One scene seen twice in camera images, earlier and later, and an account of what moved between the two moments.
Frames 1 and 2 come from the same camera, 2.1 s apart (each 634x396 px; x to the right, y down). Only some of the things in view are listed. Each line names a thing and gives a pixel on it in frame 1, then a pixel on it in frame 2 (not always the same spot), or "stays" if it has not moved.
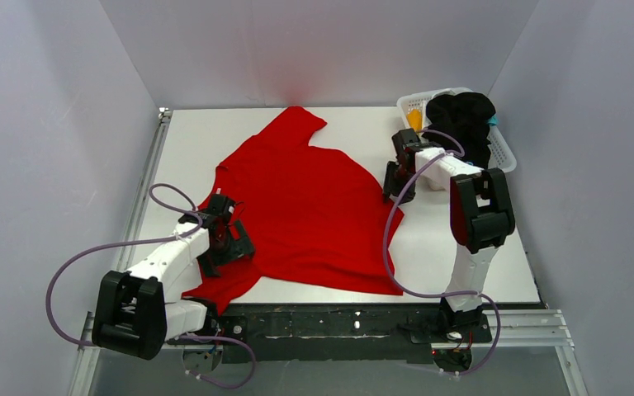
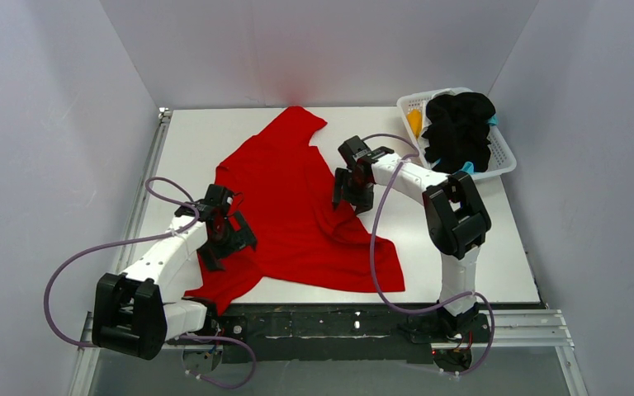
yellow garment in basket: [415, 120] stays
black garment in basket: [463, 116] stays
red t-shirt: [318, 219] stays
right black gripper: [397, 178] to [352, 181]
